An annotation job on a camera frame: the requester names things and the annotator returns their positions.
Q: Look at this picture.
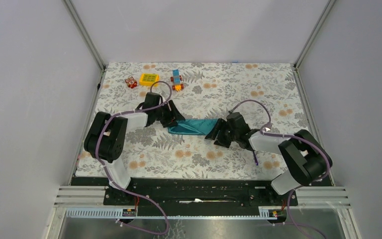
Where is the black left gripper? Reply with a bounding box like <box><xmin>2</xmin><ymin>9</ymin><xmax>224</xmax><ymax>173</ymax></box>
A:
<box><xmin>153</xmin><ymin>100</ymin><xmax>185</xmax><ymax>127</ymax></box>

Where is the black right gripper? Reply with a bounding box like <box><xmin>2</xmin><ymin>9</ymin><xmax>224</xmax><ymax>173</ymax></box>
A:
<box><xmin>205</xmin><ymin>118</ymin><xmax>239</xmax><ymax>148</ymax></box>

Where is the teal cloth napkin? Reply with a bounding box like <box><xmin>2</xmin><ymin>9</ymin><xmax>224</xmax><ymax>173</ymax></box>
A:
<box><xmin>168</xmin><ymin>119</ymin><xmax>217</xmax><ymax>135</ymax></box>

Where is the gold purple spoon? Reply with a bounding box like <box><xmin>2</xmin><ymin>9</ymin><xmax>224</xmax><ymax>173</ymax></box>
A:
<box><xmin>252</xmin><ymin>151</ymin><xmax>259</xmax><ymax>166</ymax></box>

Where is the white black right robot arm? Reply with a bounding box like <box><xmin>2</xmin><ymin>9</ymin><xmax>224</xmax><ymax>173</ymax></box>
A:
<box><xmin>205</xmin><ymin>112</ymin><xmax>333</xmax><ymax>205</ymax></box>

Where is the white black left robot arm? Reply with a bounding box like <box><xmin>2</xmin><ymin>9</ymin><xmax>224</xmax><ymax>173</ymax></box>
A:
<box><xmin>84</xmin><ymin>92</ymin><xmax>185</xmax><ymax>205</ymax></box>

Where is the blue orange toy car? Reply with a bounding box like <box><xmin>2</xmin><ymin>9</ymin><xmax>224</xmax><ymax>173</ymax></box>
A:
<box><xmin>170</xmin><ymin>69</ymin><xmax>184</xmax><ymax>91</ymax></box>

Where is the yellow toy brick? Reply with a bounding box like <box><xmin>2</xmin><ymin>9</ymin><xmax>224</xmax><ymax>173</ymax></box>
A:
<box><xmin>139</xmin><ymin>73</ymin><xmax>160</xmax><ymax>87</ymax></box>

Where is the red owl toy block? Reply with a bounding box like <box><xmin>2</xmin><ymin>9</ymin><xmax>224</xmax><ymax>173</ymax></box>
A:
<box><xmin>125</xmin><ymin>76</ymin><xmax>138</xmax><ymax>89</ymax></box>

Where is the floral patterned table mat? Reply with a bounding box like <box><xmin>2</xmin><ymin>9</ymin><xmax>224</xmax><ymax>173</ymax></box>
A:
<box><xmin>94</xmin><ymin>63</ymin><xmax>308</xmax><ymax>180</ymax></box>

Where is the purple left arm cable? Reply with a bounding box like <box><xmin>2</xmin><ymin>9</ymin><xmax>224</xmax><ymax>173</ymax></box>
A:
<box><xmin>94</xmin><ymin>81</ymin><xmax>174</xmax><ymax>236</ymax></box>

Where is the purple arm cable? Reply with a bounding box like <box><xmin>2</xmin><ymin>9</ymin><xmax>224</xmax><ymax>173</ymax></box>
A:
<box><xmin>229</xmin><ymin>99</ymin><xmax>332</xmax><ymax>239</ymax></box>
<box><xmin>94</xmin><ymin>81</ymin><xmax>174</xmax><ymax>236</ymax></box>

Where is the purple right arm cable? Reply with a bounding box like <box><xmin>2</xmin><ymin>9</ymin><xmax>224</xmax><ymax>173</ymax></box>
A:
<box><xmin>229</xmin><ymin>99</ymin><xmax>332</xmax><ymax>239</ymax></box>

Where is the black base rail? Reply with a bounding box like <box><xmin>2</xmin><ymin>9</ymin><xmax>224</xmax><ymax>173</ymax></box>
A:
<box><xmin>71</xmin><ymin>177</ymin><xmax>298</xmax><ymax>219</ymax></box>

